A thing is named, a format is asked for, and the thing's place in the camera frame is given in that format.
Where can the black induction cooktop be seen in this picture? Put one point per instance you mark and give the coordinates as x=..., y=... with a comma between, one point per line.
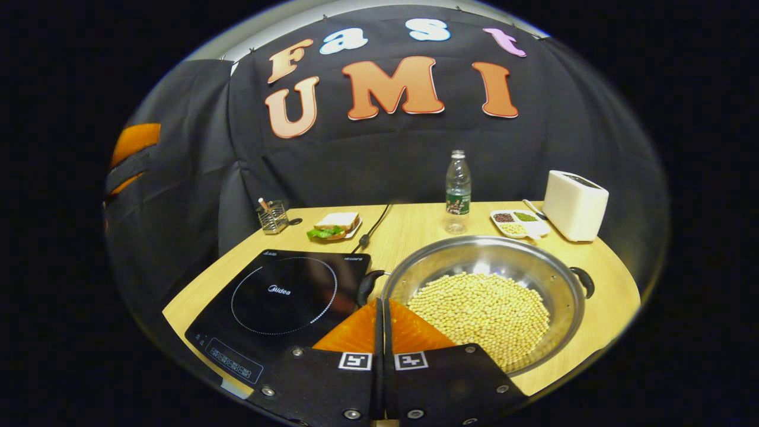
x=278, y=296

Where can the white toaster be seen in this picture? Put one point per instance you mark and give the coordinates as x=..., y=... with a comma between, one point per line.
x=575, y=207

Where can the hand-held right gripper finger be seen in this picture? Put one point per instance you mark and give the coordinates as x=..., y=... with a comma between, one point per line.
x=378, y=332
x=388, y=332

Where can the pile of yellow soybeans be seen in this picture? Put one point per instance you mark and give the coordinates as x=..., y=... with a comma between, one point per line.
x=486, y=314

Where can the sandwich with lettuce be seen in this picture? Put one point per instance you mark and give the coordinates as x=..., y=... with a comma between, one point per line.
x=338, y=220

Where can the small white plate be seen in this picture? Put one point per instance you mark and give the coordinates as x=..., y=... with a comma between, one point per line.
x=358, y=228

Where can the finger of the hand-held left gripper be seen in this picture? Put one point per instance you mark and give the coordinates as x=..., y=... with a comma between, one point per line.
x=124, y=182
x=136, y=142

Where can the clear plastic water bottle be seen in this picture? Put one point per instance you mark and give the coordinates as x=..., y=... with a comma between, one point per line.
x=458, y=204

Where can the black backdrop cloth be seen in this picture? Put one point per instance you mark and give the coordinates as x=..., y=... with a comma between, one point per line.
x=385, y=160

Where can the wooden stick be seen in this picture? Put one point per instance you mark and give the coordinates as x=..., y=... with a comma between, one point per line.
x=262, y=203

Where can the stainless steel pot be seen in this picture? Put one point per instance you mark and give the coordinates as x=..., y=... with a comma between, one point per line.
x=474, y=255

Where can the white divided dish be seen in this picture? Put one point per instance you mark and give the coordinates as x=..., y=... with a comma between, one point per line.
x=536, y=228

